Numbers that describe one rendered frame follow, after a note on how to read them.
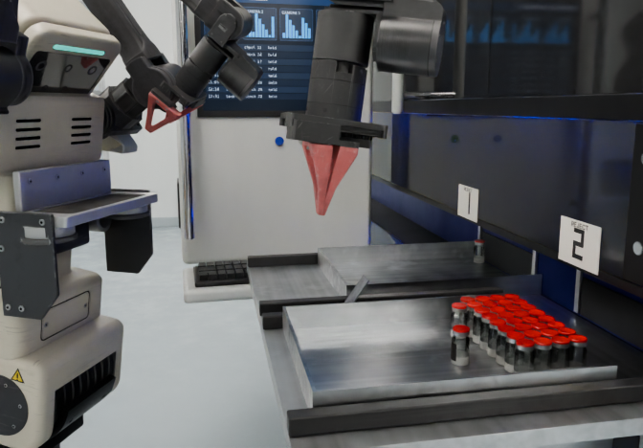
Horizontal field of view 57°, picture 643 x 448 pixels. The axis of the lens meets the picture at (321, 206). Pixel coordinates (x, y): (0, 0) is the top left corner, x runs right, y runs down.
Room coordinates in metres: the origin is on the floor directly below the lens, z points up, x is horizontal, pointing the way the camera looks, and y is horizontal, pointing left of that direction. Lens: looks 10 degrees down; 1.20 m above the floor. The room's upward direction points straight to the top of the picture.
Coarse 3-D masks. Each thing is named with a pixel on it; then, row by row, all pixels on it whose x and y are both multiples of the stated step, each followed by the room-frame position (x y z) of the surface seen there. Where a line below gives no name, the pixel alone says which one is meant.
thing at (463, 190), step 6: (462, 186) 1.11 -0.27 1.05; (462, 192) 1.10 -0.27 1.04; (468, 192) 1.08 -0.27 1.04; (474, 192) 1.06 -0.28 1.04; (462, 198) 1.10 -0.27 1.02; (468, 198) 1.08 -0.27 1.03; (474, 198) 1.06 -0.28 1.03; (462, 204) 1.10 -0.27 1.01; (468, 204) 1.08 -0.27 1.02; (474, 204) 1.05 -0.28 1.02; (462, 210) 1.10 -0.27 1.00; (474, 210) 1.05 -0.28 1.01; (468, 216) 1.08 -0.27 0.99; (474, 216) 1.05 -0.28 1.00
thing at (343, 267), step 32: (320, 256) 1.14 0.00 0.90; (352, 256) 1.17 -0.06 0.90; (384, 256) 1.18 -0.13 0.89; (416, 256) 1.20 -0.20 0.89; (448, 256) 1.21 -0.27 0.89; (352, 288) 0.91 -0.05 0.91; (384, 288) 0.92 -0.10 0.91; (416, 288) 0.93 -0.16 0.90; (448, 288) 0.94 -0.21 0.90; (512, 288) 0.96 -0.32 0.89
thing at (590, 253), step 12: (564, 216) 0.78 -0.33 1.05; (564, 228) 0.78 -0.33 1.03; (588, 228) 0.73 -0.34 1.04; (600, 228) 0.71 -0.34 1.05; (564, 240) 0.78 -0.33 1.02; (576, 240) 0.75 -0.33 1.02; (588, 240) 0.73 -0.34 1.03; (600, 240) 0.71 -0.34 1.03; (564, 252) 0.78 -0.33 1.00; (576, 252) 0.75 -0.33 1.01; (588, 252) 0.73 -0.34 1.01; (576, 264) 0.75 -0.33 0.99; (588, 264) 0.72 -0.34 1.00
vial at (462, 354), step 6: (456, 336) 0.69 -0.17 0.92; (462, 336) 0.68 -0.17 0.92; (456, 342) 0.68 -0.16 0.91; (462, 342) 0.68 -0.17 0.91; (468, 342) 0.68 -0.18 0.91; (456, 348) 0.68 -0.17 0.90; (462, 348) 0.68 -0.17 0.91; (468, 348) 0.68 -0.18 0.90; (456, 354) 0.68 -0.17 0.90; (462, 354) 0.68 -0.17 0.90; (468, 354) 0.68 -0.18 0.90; (456, 360) 0.68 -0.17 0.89; (462, 360) 0.68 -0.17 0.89; (468, 360) 0.69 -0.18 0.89
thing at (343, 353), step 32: (288, 320) 0.75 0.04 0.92; (320, 320) 0.81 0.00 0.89; (352, 320) 0.82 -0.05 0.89; (384, 320) 0.83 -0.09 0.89; (416, 320) 0.84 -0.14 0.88; (448, 320) 0.84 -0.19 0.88; (320, 352) 0.72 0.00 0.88; (352, 352) 0.72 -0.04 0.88; (384, 352) 0.72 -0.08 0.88; (416, 352) 0.72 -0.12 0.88; (448, 352) 0.72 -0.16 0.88; (480, 352) 0.72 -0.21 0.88; (320, 384) 0.63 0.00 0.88; (352, 384) 0.63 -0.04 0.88; (384, 384) 0.57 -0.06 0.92; (416, 384) 0.57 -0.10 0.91; (448, 384) 0.58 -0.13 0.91; (480, 384) 0.58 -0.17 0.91; (512, 384) 0.59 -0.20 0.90; (544, 384) 0.60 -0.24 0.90
